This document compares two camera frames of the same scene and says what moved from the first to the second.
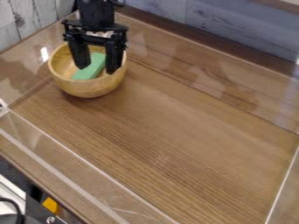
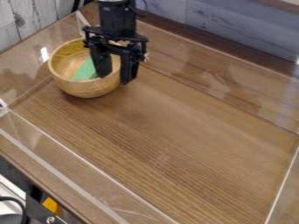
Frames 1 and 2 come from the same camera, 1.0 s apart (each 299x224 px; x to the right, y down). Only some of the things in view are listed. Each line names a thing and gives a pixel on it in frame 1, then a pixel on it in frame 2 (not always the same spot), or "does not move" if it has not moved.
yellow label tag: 51,204 does not move
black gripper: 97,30 to 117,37
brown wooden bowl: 63,68 does not move
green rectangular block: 95,69 does not move
